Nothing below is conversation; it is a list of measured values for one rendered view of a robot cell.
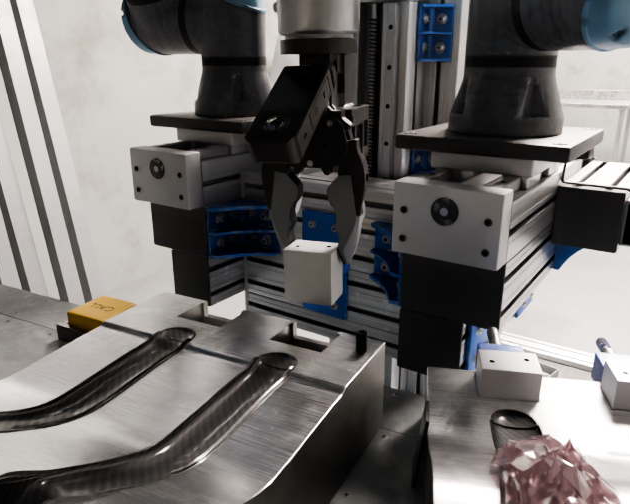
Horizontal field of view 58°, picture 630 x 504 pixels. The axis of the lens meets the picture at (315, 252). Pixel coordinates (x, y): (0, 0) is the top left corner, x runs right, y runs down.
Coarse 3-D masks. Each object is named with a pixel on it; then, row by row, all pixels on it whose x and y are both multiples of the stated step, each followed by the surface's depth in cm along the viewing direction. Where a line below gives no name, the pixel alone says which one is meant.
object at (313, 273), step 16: (304, 240) 59; (288, 256) 56; (304, 256) 55; (320, 256) 55; (336, 256) 56; (288, 272) 56; (304, 272) 56; (320, 272) 55; (336, 272) 56; (288, 288) 57; (304, 288) 56; (320, 288) 56; (336, 288) 57; (320, 304) 56
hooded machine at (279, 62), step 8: (280, 56) 342; (288, 56) 338; (296, 56) 335; (272, 64) 347; (280, 64) 343; (288, 64) 340; (296, 64) 336; (272, 72) 348; (280, 72) 345; (272, 80) 350
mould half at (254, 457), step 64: (128, 320) 56; (192, 320) 56; (256, 320) 56; (0, 384) 46; (64, 384) 46; (192, 384) 46; (320, 384) 45; (0, 448) 33; (64, 448) 36; (128, 448) 38; (256, 448) 39; (320, 448) 42
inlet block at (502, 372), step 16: (496, 336) 59; (480, 352) 52; (496, 352) 52; (512, 352) 52; (480, 368) 50; (496, 368) 49; (512, 368) 49; (528, 368) 49; (480, 384) 49; (496, 384) 49; (512, 384) 49; (528, 384) 49; (528, 400) 49
